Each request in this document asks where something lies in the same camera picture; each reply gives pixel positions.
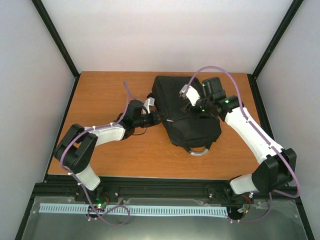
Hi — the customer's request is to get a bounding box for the green lit circuit board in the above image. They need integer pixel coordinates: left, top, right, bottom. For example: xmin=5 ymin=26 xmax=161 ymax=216
xmin=96 ymin=198 xmax=109 ymax=210

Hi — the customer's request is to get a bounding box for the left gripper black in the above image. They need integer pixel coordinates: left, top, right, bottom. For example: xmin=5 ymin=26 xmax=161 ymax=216
xmin=134 ymin=110 xmax=168 ymax=128

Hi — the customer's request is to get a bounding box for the right black frame post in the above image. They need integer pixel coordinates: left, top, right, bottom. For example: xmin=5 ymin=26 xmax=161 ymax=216
xmin=252 ymin=0 xmax=304 ymax=80

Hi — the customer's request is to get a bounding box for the black student backpack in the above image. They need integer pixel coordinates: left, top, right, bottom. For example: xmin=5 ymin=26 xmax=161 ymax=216
xmin=148 ymin=75 xmax=222 ymax=157

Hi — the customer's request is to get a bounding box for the black frame post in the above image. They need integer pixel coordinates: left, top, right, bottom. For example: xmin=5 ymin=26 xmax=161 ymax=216
xmin=31 ymin=0 xmax=80 ymax=80
xmin=252 ymin=0 xmax=304 ymax=80

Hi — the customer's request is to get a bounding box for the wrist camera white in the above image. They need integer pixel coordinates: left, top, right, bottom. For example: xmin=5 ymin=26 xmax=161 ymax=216
xmin=142 ymin=97 xmax=155 ymax=114
xmin=179 ymin=84 xmax=201 ymax=107

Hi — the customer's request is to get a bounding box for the purple cable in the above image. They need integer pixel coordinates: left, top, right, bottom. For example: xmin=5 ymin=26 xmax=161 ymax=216
xmin=59 ymin=80 xmax=131 ymax=226
xmin=186 ymin=65 xmax=302 ymax=224

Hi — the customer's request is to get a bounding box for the light blue cable duct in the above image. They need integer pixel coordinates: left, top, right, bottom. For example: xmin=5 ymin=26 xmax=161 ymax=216
xmin=38 ymin=203 xmax=228 ymax=218

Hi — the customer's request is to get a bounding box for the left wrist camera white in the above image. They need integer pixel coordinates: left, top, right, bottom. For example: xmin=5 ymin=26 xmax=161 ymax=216
xmin=142 ymin=97 xmax=155 ymax=114

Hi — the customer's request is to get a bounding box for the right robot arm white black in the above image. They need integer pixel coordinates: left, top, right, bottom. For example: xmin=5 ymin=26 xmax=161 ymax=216
xmin=179 ymin=77 xmax=297 ymax=197

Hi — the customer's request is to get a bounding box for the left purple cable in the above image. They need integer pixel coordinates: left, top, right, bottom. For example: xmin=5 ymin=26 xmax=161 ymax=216
xmin=59 ymin=80 xmax=131 ymax=226

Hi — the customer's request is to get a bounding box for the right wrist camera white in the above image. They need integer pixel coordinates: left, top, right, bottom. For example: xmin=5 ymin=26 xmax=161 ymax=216
xmin=179 ymin=84 xmax=201 ymax=107

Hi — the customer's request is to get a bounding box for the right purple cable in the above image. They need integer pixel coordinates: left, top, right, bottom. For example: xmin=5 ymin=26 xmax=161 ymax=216
xmin=186 ymin=65 xmax=302 ymax=224

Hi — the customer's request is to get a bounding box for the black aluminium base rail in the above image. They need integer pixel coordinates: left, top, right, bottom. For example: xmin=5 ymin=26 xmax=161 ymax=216
xmin=32 ymin=174 xmax=298 ymax=208

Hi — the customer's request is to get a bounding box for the left black frame post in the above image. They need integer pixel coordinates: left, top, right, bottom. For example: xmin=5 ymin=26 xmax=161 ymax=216
xmin=31 ymin=0 xmax=80 ymax=80

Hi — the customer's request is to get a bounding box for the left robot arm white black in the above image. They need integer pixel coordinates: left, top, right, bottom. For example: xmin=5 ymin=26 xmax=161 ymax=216
xmin=53 ymin=97 xmax=162 ymax=202

